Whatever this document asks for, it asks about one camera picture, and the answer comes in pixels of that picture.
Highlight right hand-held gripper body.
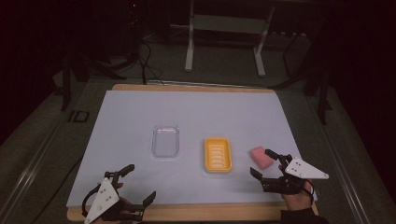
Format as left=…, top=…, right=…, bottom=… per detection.
left=261, top=153, right=331, bottom=196

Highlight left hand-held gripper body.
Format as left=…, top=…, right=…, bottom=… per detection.
left=83, top=170, right=148, bottom=224

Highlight pink soap bar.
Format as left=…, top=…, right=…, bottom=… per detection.
left=249, top=146, right=276, bottom=171

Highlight person's left hand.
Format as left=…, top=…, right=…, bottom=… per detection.
left=115, top=182, right=136, bottom=222

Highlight person's right hand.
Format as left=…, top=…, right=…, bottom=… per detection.
left=277, top=164, right=315, bottom=213

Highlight yellow soap dish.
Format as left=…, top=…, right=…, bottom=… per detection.
left=203, top=137, right=234, bottom=174

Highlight clear plastic tray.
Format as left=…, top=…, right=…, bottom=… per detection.
left=150, top=124, right=181, bottom=159

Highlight white table sheet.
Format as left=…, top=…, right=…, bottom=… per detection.
left=66, top=90, right=318, bottom=207

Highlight black metal stand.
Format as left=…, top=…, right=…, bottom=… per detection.
left=59, top=51, right=127, bottom=112
left=269, top=61, right=333, bottom=126

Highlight dark box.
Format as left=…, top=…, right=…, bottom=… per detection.
left=282, top=33, right=313, bottom=77

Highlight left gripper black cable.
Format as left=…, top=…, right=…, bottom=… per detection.
left=80, top=182, right=105, bottom=218

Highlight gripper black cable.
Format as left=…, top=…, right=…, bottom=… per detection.
left=302, top=179, right=316, bottom=203
left=80, top=182, right=105, bottom=218

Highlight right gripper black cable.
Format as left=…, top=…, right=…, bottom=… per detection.
left=302, top=179, right=316, bottom=203

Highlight metal floor rail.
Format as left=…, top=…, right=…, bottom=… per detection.
left=0, top=122, right=65, bottom=224
left=318, top=122, right=372, bottom=224

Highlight black floor cables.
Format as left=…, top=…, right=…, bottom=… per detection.
left=135, top=39, right=164, bottom=86

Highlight white metal stand frame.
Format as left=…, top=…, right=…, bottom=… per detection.
left=184, top=0, right=276, bottom=78

